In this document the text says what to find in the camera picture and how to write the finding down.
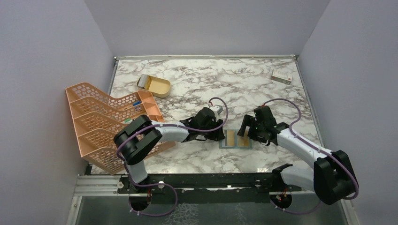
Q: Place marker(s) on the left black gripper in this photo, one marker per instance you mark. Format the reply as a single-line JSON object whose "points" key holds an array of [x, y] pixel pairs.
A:
{"points": [[215, 136]]}

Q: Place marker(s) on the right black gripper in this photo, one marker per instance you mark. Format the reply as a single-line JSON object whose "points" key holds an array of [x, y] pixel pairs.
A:
{"points": [[248, 121]]}

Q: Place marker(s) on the gold credit card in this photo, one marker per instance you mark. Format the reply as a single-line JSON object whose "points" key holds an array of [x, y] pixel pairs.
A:
{"points": [[229, 140], [243, 141]]}

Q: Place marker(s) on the green card holder wallet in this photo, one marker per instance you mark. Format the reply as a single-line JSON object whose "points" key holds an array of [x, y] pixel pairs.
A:
{"points": [[221, 142]]}

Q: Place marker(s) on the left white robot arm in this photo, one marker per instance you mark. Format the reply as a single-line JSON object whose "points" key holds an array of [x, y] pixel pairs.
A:
{"points": [[138, 138]]}

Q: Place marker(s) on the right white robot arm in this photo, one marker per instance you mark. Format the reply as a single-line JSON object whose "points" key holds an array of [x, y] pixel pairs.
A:
{"points": [[330, 174]]}

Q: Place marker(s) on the tan oval card tray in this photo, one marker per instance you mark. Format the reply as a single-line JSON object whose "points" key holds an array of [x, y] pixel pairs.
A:
{"points": [[159, 87]]}

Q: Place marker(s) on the silver card stack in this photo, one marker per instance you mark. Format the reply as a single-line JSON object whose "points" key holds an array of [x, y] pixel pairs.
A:
{"points": [[144, 82]]}

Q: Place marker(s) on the white red small box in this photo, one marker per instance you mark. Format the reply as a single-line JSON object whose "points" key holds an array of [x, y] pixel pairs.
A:
{"points": [[281, 77]]}

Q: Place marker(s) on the peach plastic file organizer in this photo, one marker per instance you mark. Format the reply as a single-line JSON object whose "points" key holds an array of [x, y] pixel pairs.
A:
{"points": [[98, 117]]}

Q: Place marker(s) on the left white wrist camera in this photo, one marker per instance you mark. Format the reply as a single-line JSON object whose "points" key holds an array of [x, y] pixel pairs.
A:
{"points": [[218, 109]]}

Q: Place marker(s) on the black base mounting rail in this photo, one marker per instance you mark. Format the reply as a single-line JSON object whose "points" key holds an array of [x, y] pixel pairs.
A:
{"points": [[204, 188]]}

